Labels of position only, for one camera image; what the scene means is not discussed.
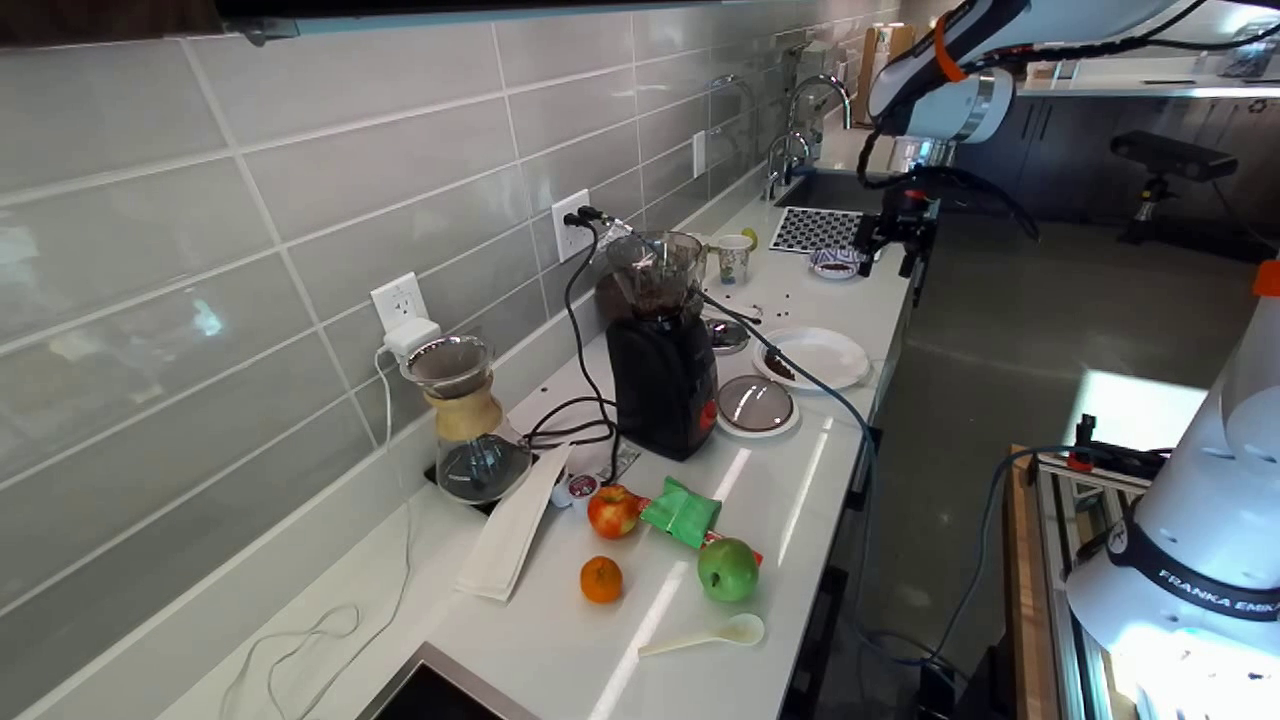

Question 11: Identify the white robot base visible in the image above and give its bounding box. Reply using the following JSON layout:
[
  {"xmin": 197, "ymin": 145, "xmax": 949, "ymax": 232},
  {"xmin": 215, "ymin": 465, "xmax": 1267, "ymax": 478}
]
[{"xmin": 1070, "ymin": 260, "xmax": 1280, "ymax": 720}]

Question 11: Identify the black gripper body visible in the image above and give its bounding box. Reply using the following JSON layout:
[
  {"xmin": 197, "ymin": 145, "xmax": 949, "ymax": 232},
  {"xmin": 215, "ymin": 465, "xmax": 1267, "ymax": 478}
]
[{"xmin": 858, "ymin": 180, "xmax": 936, "ymax": 260}]

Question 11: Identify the patterned paper cup back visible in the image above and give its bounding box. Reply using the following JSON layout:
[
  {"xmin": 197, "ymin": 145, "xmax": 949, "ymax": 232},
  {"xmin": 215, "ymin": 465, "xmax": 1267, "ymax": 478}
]
[{"xmin": 715, "ymin": 229, "xmax": 762, "ymax": 283}]

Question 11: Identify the white plate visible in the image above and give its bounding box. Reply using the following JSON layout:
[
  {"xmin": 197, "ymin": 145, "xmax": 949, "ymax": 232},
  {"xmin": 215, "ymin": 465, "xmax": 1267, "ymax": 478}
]
[{"xmin": 756, "ymin": 328, "xmax": 873, "ymax": 390}]

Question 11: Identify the red apple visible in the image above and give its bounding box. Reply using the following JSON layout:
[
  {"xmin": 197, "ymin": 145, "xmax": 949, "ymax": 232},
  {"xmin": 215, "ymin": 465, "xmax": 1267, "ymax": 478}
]
[{"xmin": 589, "ymin": 483, "xmax": 639, "ymax": 540}]

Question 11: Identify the white plastic spoon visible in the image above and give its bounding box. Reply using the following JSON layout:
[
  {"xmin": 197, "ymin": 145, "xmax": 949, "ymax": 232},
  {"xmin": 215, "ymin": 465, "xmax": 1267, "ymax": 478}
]
[{"xmin": 646, "ymin": 611, "xmax": 769, "ymax": 656}]

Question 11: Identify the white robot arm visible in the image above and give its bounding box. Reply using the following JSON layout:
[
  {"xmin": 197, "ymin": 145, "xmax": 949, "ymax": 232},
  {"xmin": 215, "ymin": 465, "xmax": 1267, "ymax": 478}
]
[{"xmin": 858, "ymin": 0, "xmax": 1277, "ymax": 242}]

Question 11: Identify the orange fruit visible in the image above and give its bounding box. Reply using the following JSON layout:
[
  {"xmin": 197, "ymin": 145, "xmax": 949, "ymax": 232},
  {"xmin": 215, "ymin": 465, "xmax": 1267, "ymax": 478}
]
[{"xmin": 579, "ymin": 555, "xmax": 625, "ymax": 603}]

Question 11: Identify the pour over coffee dripper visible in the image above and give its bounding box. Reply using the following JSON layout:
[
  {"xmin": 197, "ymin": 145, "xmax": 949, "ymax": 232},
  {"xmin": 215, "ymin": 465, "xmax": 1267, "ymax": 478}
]
[{"xmin": 407, "ymin": 335, "xmax": 533, "ymax": 507}]

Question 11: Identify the white wall outlet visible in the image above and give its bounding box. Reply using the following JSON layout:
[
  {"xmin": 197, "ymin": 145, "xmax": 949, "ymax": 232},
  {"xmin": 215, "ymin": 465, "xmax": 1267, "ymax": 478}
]
[{"xmin": 371, "ymin": 272, "xmax": 441, "ymax": 366}]

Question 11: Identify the black coffee grinder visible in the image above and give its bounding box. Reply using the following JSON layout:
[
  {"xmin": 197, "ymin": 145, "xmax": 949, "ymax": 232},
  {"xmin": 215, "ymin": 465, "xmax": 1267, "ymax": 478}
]
[{"xmin": 596, "ymin": 232, "xmax": 715, "ymax": 460}]

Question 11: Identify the green apple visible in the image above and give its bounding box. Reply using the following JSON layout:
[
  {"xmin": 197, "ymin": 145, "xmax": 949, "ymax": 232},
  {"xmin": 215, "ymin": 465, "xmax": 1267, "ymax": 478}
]
[{"xmin": 698, "ymin": 540, "xmax": 762, "ymax": 603}]

